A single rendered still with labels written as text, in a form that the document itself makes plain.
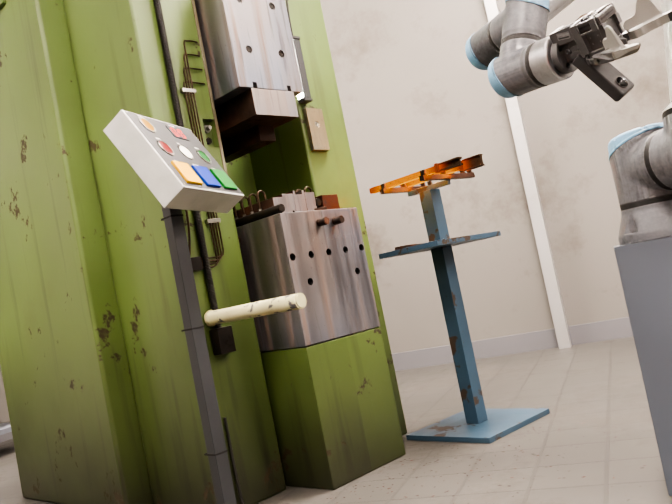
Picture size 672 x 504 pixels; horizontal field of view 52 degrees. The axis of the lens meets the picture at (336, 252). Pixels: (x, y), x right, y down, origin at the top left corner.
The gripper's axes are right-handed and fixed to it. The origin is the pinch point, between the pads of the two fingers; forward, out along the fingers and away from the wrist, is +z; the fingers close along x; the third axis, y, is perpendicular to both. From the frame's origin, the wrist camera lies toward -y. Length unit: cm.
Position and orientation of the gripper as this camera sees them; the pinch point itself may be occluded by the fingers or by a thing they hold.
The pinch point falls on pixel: (663, 29)
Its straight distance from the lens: 134.6
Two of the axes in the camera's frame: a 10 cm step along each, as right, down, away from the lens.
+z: 5.2, -0.7, -8.5
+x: 6.8, -5.6, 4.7
